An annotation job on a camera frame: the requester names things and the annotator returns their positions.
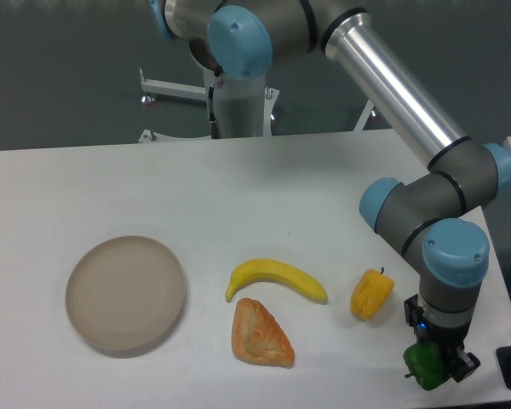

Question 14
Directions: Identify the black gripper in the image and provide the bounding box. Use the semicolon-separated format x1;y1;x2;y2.
404;294;480;382

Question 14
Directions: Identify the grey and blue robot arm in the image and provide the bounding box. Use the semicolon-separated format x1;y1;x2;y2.
149;1;511;389

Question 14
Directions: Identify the yellow bell pepper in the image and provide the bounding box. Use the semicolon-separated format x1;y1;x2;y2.
350;268;395;320

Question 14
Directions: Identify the orange triangular pastry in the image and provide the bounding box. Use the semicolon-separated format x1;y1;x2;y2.
231;298;296;368

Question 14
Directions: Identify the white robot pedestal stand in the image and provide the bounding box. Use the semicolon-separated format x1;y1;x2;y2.
136;67;381;144

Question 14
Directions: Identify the green bell pepper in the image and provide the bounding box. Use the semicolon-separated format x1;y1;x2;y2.
403;341;449;391

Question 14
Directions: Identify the yellow banana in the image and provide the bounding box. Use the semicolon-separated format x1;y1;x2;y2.
225;258;328;304

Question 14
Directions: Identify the beige round plate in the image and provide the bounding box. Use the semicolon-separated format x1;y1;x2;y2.
65;235;187;358

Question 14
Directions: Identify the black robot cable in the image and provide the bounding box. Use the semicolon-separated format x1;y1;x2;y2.
207;63;225;140

